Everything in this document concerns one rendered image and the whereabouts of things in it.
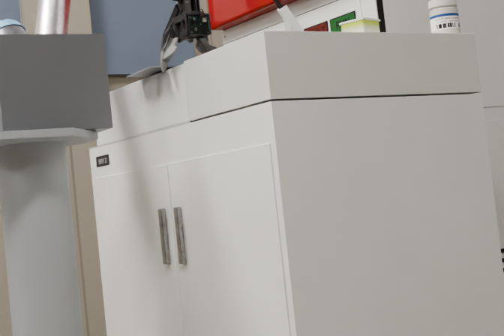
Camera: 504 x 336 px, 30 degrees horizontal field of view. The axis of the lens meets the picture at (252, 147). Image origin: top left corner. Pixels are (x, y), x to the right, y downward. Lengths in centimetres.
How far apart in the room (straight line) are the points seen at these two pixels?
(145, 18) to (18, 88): 237
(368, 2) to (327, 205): 83
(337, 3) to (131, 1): 187
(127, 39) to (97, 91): 222
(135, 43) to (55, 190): 232
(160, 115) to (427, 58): 67
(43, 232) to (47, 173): 13
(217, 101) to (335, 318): 55
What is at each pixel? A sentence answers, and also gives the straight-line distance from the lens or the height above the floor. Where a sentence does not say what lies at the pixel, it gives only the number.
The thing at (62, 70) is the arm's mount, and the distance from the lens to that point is 221.
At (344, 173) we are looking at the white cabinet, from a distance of 205.
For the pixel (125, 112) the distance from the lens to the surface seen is 256.
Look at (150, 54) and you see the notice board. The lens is 447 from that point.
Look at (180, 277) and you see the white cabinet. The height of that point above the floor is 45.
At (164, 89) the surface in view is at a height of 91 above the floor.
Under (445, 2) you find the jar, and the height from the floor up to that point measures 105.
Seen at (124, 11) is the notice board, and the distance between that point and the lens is 447.
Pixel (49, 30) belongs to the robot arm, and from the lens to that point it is 253.
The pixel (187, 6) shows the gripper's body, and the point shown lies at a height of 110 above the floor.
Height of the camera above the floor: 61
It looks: 3 degrees up
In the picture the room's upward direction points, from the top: 6 degrees counter-clockwise
